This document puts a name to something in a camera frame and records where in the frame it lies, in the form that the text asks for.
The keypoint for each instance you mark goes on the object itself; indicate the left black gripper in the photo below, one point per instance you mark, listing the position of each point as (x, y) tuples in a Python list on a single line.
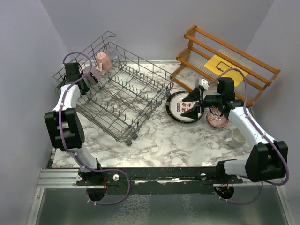
[(85, 89)]

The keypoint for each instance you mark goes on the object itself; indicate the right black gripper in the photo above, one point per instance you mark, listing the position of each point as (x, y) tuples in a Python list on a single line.
[(193, 113)]

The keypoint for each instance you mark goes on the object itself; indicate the purple mug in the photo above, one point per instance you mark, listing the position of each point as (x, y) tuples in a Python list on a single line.
[(93, 77)]

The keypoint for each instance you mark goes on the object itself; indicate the pink cream mug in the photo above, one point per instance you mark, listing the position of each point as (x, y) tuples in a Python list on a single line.
[(103, 62)]

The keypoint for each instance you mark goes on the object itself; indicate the clear drinking glass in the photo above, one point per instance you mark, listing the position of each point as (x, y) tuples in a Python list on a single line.
[(112, 54)]

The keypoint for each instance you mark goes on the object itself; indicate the white grey mug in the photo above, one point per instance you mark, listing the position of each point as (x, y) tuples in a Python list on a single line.
[(234, 138)]

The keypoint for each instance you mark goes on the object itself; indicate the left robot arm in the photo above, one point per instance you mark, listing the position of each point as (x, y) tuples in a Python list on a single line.
[(64, 127)]

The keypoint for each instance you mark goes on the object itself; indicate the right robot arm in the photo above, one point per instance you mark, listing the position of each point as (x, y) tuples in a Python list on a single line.
[(268, 157)]

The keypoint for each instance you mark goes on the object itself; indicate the orange wooden shelf rack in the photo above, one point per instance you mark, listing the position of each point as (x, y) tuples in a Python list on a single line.
[(202, 46)]

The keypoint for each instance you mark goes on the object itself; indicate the black rimmed printed plate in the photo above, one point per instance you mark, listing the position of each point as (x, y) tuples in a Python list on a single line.
[(175, 107)]

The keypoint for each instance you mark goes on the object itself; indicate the red patterned glass bowl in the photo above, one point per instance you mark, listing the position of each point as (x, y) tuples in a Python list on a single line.
[(216, 119)]

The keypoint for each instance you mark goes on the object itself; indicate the yellow paper card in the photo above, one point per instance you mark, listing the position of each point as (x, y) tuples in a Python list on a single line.
[(217, 65)]

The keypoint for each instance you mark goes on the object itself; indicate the black mounting base bar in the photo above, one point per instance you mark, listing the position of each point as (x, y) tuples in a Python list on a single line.
[(154, 180)]

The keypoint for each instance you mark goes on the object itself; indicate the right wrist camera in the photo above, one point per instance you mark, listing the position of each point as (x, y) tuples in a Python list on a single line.
[(202, 84)]

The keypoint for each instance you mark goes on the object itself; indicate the grey wire dish rack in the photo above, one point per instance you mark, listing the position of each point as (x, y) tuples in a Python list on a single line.
[(126, 96)]

